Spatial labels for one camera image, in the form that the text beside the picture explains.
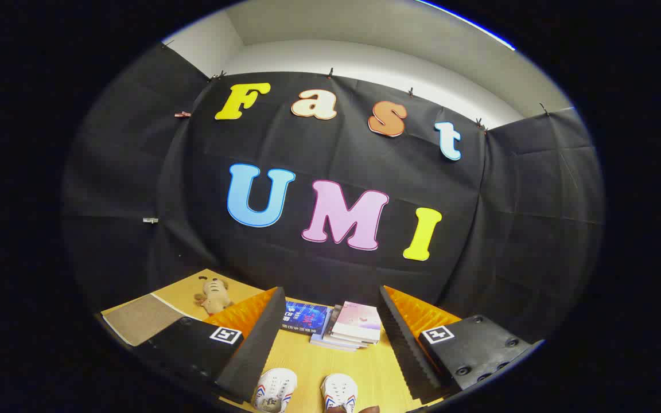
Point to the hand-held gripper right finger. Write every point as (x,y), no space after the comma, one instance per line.
(408,355)

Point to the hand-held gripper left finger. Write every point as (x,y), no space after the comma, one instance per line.
(253,355)

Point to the white canvas shoe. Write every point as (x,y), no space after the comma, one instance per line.
(339,393)
(276,390)

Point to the beige fabric storage box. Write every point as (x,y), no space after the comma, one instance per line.
(141,318)

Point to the dark blue book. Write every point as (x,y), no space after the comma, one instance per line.
(304,318)

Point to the light blue cover book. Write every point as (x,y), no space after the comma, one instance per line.
(316,339)

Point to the brown plush toy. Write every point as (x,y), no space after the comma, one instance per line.
(214,295)

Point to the grey cover book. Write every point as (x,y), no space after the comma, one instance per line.
(333,321)

